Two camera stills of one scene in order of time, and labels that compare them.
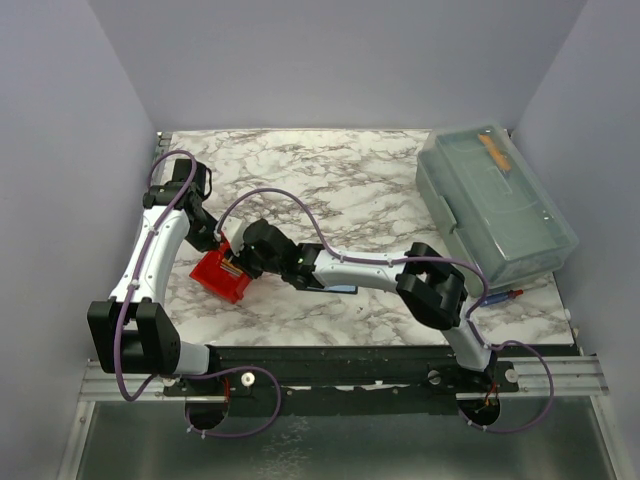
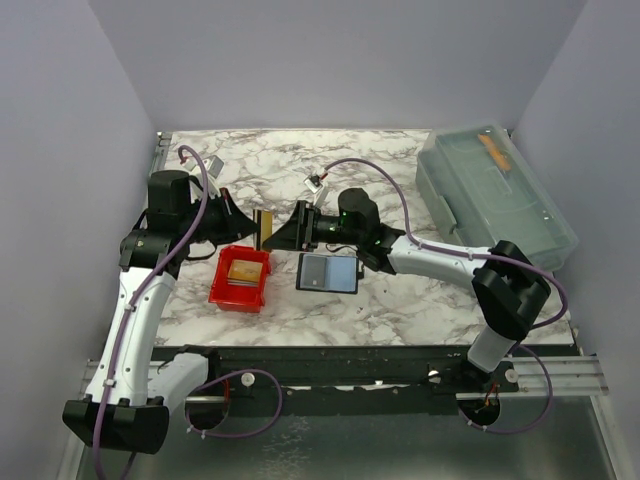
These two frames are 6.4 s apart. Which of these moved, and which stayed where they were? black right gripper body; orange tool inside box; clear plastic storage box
Moved: black right gripper body
Stayed: orange tool inside box; clear plastic storage box
